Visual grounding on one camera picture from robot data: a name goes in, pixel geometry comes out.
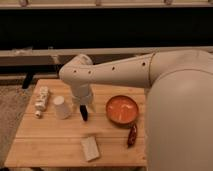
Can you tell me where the orange bowl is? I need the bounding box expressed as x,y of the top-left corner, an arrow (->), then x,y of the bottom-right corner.
106,95 -> 139,125

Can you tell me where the black rectangular block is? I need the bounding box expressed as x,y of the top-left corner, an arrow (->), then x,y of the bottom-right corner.
80,105 -> 88,121

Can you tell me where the beige sponge block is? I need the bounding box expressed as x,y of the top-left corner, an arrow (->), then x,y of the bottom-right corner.
81,136 -> 100,162

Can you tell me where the dark red chili pepper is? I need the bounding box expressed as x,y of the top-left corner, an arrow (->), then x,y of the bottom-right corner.
127,124 -> 137,147

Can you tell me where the white toy block stack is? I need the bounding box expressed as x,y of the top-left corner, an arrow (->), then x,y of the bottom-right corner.
35,86 -> 50,111

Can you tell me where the wooden table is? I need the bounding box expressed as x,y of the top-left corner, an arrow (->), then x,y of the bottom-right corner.
5,85 -> 146,168

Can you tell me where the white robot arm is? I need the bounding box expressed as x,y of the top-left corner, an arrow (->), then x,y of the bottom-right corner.
59,50 -> 213,171

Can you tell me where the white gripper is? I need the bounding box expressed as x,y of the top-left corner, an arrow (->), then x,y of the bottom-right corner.
70,84 -> 93,105

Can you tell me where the white paper cup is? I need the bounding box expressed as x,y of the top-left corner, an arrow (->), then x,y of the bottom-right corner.
53,96 -> 71,119

